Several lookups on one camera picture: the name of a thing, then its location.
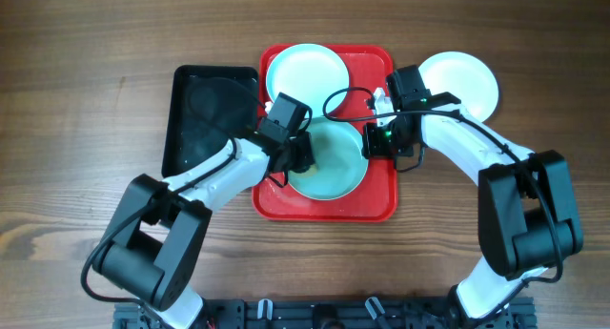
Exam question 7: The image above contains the light blue plate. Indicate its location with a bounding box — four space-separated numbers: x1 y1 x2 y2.
289 117 369 200
266 44 350 117

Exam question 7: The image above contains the light blue plate top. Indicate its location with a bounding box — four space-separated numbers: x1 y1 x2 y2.
266 44 350 117

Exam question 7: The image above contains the white plate with stain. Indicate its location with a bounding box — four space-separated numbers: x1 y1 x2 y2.
418 51 499 122

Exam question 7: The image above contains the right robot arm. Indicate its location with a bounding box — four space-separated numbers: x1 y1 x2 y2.
364 104 583 328

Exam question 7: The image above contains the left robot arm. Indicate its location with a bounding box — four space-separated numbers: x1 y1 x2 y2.
80 130 314 328

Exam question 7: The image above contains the black rectangular water tray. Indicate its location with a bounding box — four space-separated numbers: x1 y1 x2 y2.
161 65 260 177

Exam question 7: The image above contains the right black cable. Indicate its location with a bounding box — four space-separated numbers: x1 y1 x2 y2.
322 86 564 316

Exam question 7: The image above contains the black cable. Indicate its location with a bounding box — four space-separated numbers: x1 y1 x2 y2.
79 75 268 306
322 86 564 316

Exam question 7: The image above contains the left black cable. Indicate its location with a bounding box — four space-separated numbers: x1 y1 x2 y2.
79 75 268 306

